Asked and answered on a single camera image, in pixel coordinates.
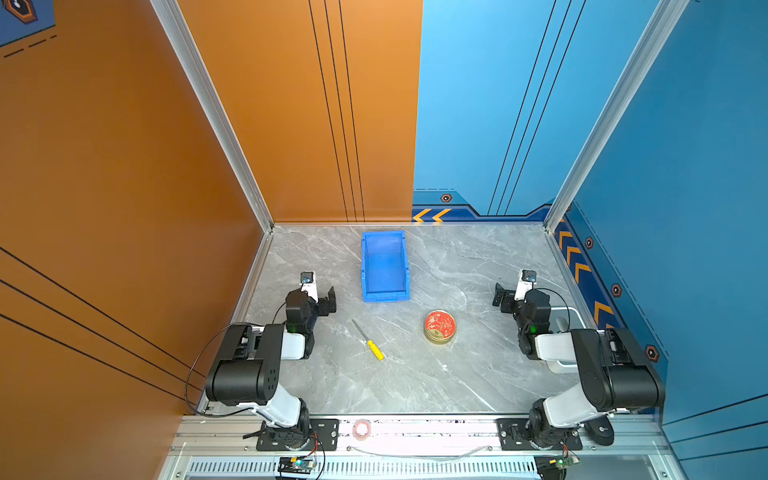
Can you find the yellow handled screwdriver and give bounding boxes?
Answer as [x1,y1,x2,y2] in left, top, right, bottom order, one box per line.
[352,320,385,361]

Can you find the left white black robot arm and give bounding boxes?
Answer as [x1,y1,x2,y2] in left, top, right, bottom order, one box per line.
[205,287,337,449]

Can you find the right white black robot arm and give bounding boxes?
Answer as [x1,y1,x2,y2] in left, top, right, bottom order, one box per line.
[492,282,665,450]

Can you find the blue plastic bin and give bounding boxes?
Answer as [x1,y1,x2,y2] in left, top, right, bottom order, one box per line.
[361,230,411,303]

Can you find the round red gold tin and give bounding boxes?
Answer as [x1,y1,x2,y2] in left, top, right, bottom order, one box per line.
[424,310,457,344]

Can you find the black computer mouse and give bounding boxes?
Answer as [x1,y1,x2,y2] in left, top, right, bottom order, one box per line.
[584,415,615,446]

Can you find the small tape roll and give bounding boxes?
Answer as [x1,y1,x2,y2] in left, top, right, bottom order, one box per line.
[352,419,372,441]

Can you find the left green circuit board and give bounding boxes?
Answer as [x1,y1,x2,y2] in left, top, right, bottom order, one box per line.
[276,456,319,480]

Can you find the green circuit board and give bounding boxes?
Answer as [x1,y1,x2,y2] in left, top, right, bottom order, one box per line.
[534,455,581,480]
[276,456,319,480]

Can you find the right green circuit board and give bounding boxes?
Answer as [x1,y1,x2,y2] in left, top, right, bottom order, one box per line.
[534,455,581,480]

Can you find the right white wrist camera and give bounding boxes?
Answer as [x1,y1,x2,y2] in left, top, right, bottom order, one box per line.
[514,269,537,301]

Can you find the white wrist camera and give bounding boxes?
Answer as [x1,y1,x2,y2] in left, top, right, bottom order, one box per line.
[300,271,319,302]
[514,269,537,301]

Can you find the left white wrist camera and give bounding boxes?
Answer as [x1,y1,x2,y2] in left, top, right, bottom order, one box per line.
[300,271,319,302]

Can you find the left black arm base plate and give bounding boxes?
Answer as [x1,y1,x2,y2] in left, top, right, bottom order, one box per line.
[256,418,340,452]

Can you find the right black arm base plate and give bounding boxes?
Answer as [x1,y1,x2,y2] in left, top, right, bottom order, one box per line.
[495,417,583,451]

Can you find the aluminium front rail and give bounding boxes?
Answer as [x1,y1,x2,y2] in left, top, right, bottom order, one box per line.
[159,414,686,479]

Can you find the right aluminium corner post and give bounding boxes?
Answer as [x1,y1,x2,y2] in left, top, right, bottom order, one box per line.
[543,0,690,234]

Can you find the aluminium corner post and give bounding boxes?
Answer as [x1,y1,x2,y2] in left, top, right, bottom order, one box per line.
[543,0,690,234]
[150,0,274,234]

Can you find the left aluminium corner post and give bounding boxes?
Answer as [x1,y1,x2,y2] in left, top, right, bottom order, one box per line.
[150,0,274,234]

